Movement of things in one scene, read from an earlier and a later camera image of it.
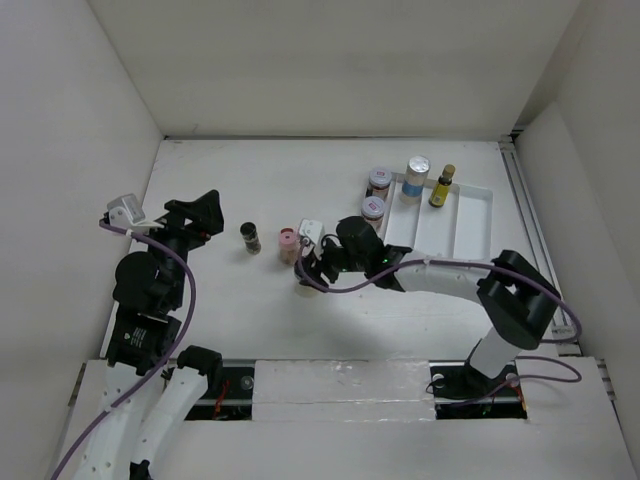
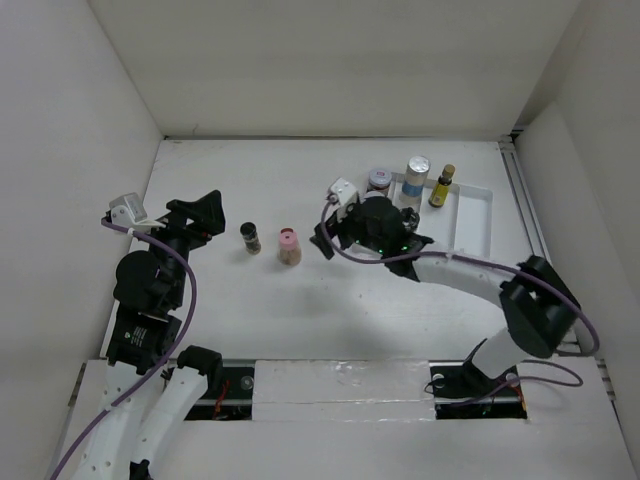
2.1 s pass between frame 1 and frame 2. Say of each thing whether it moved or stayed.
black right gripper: moved
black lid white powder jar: moved
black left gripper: stayed
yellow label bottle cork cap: stayed
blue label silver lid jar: stayed
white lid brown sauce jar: stayed
